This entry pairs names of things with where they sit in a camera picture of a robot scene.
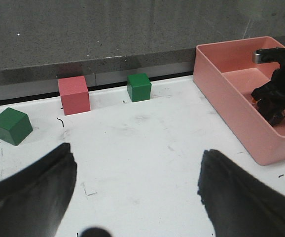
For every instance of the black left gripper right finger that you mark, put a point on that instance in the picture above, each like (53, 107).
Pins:
(238, 204)

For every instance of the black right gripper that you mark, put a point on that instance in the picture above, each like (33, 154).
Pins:
(270, 97)

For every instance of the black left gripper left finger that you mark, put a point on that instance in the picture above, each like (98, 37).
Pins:
(34, 200)

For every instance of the pink plastic bin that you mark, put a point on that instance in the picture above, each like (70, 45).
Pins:
(226, 75)

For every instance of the green cube left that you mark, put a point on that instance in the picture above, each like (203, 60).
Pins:
(15, 126)

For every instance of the green cube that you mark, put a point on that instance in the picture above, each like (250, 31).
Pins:
(15, 126)
(139, 87)

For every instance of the pink cube at back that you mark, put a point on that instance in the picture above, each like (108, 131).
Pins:
(74, 95)

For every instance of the green cube right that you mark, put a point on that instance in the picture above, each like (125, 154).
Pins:
(139, 87)

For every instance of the grey stone counter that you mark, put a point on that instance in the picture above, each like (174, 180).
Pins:
(48, 39)

